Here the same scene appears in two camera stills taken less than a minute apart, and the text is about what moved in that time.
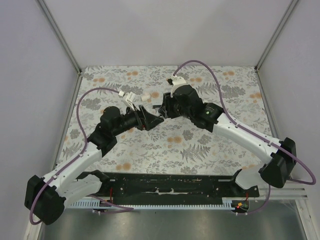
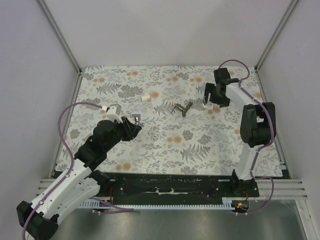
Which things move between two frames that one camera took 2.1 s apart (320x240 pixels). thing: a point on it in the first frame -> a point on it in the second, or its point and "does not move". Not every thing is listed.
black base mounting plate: [172, 186] does not move
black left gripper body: [141, 117] -> [128, 128]
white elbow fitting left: [145, 96] does not move
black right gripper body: [165, 108] -> [215, 93]
